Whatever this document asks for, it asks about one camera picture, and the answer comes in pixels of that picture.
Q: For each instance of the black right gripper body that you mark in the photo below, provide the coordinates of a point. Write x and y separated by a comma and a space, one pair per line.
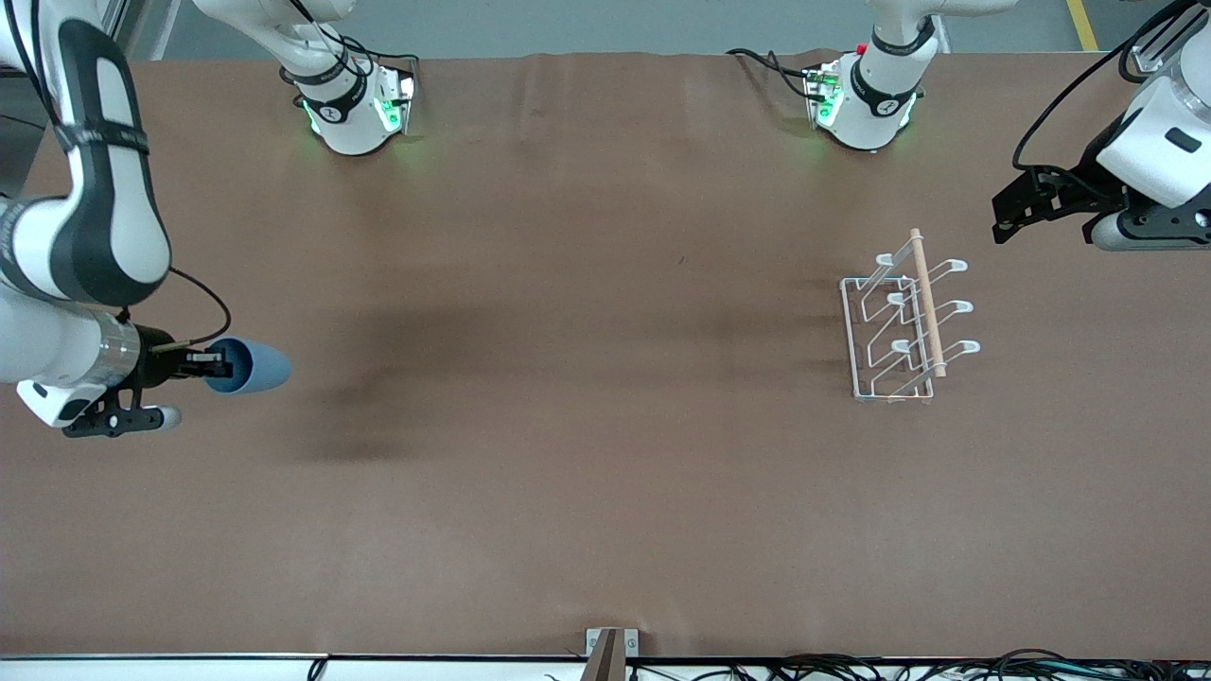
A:
156, 362

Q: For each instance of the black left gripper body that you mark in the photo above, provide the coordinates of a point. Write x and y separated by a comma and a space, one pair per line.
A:
1088, 177

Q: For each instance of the blue plastic cup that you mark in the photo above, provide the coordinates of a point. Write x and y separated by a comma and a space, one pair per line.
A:
260, 367

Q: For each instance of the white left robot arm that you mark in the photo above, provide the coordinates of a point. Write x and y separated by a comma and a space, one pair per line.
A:
875, 104

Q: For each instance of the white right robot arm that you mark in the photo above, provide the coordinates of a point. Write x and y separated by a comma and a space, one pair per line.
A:
95, 218

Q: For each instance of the aluminium frame profile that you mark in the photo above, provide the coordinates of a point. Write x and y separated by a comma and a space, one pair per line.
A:
142, 24
1162, 43

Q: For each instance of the grey metal mount bracket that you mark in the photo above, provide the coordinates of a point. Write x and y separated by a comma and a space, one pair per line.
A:
612, 641

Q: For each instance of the brown camera post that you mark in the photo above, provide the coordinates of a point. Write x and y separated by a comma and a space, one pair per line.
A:
605, 662

